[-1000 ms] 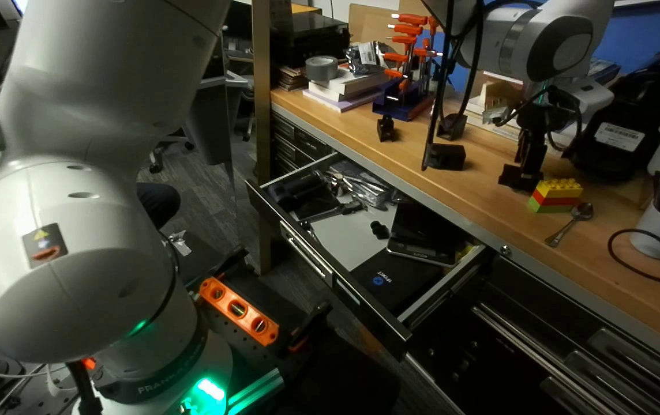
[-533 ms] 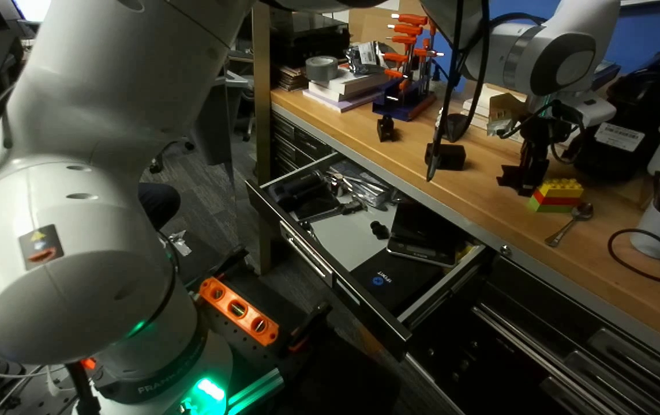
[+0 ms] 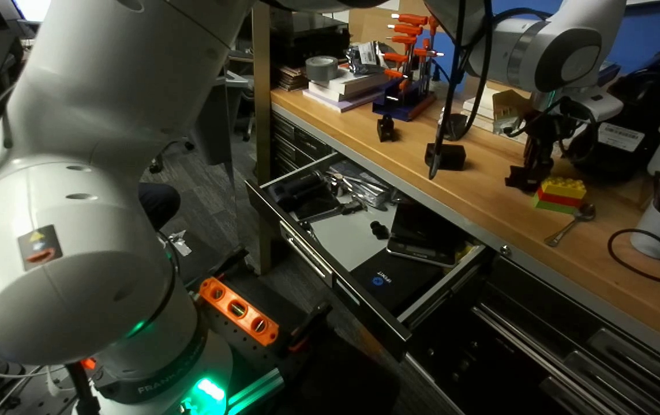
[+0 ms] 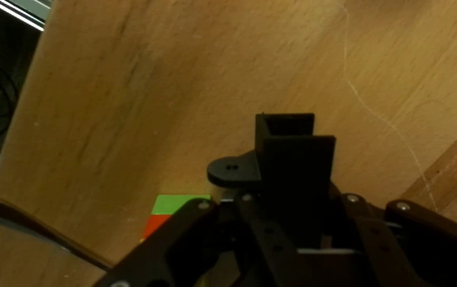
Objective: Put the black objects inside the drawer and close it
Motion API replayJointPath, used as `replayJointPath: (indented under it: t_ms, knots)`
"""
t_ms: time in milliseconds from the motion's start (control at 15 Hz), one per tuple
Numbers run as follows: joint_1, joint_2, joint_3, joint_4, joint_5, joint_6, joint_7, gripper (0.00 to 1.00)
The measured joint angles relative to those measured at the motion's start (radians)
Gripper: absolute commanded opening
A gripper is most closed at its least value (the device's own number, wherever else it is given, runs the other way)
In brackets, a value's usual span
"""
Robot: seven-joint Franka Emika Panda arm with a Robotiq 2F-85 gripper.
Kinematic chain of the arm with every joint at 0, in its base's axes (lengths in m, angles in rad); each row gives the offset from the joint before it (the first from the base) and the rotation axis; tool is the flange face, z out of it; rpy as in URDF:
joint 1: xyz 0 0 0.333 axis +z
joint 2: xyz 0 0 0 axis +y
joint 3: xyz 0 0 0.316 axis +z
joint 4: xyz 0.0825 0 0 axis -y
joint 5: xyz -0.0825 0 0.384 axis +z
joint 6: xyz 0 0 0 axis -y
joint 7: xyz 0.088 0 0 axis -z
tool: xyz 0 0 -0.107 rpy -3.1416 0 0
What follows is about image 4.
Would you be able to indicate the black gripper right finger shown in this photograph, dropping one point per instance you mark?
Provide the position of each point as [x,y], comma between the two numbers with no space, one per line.
[404,243]

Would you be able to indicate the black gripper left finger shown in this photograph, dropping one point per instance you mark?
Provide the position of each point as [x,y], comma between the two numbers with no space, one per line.
[187,246]

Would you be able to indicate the black plastic bracket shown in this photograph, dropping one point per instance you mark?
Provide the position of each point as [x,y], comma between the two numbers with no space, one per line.
[289,168]

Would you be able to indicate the stacked toy bricks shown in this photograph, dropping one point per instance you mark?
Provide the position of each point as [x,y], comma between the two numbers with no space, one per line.
[163,208]

